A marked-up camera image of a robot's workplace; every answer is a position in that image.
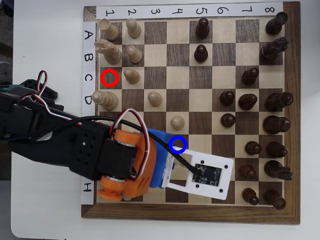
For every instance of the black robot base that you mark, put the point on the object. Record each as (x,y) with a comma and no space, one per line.
(47,93)

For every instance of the black and orange robot arm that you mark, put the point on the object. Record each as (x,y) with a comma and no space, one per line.
(62,140)

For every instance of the green table clamp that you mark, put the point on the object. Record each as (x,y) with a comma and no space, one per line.
(10,87)

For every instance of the dark wooden queen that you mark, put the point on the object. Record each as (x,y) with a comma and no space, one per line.
(277,102)

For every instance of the dark wooden pawn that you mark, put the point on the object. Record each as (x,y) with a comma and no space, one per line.
(250,196)
(248,172)
(201,53)
(252,148)
(228,120)
(250,76)
(202,28)
(227,98)

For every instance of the light wooden bishop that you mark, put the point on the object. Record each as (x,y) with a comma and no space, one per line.
(179,142)

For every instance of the white paper number strip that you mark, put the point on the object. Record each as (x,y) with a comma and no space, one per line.
(187,10)

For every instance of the wooden chessboard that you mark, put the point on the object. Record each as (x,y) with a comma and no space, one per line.
(177,212)

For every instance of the dark wooden bishop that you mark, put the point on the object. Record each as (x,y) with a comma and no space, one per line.
(247,102)
(275,149)

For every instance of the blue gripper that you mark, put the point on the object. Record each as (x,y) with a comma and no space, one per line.
(159,152)

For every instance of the dark wooden rook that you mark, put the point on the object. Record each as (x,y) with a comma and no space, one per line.
(273,199)
(276,23)

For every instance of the light wooden rook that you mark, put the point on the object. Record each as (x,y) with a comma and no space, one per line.
(110,31)

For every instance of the dark wooden knight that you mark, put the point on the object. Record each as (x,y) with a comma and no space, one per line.
(275,169)
(272,48)

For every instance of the light wooden knight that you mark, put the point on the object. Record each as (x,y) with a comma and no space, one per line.
(108,50)

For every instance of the dark wooden king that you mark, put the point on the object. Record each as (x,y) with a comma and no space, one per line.
(275,125)

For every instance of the light wooden queen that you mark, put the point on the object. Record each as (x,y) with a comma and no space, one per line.
(106,100)

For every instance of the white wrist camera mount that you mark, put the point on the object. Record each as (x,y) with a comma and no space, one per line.
(225,180)

